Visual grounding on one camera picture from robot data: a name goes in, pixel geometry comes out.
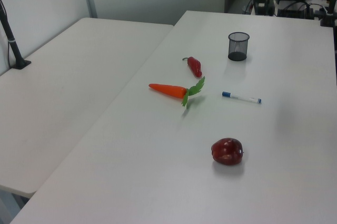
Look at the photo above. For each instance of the black camera pole with base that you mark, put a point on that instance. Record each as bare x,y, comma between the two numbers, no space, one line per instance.
13,44

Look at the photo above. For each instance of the blue white marker pen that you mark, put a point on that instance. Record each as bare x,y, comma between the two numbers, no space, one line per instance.
241,98

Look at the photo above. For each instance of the white folding table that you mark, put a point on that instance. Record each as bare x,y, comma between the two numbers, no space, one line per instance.
65,89

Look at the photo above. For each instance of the black camera stand with clamp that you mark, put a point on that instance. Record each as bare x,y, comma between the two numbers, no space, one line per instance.
329,15

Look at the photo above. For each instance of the black mesh pen holder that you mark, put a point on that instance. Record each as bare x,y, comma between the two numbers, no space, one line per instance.
238,50

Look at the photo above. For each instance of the dark red apple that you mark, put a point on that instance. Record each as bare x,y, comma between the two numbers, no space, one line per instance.
227,153

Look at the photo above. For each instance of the orange carrot with green leaves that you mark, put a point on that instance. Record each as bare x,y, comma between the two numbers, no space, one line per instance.
168,89

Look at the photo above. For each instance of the red chili pepper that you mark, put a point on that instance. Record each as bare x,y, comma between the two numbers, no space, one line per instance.
194,66

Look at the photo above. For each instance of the black electronics box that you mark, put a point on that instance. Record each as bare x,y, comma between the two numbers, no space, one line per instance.
292,13

